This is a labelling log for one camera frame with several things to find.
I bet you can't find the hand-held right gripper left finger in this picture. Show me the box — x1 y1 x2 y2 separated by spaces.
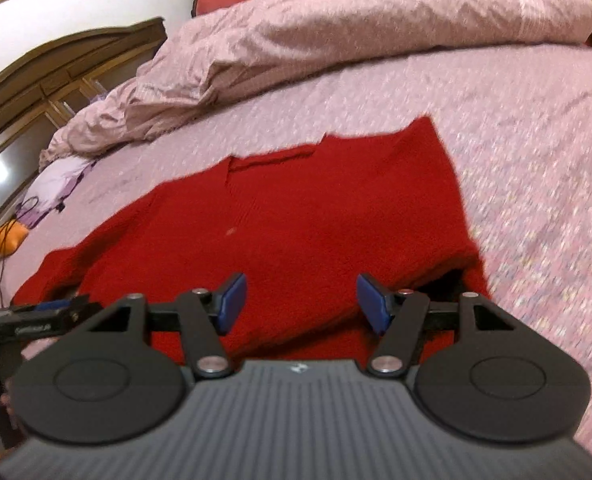
78 273 248 379

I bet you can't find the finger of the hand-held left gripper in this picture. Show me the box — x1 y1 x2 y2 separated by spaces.
35 295 103 323

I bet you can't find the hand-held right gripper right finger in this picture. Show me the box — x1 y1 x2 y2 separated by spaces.
356 273 520 379

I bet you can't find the red knit sweater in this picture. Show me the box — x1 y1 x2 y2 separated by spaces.
12 116 492 367

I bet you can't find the light purple pillow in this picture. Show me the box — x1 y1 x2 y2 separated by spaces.
17 159 98 228

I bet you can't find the dark wooden headboard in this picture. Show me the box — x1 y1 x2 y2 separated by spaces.
0 16 169 311

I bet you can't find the pink dotted bed sheet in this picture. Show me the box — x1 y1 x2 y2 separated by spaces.
0 42 592 466

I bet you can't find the pink dotted duvet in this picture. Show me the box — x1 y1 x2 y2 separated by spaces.
38 0 592 171

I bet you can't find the thin black cable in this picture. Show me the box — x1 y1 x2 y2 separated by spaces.
0 196 42 291

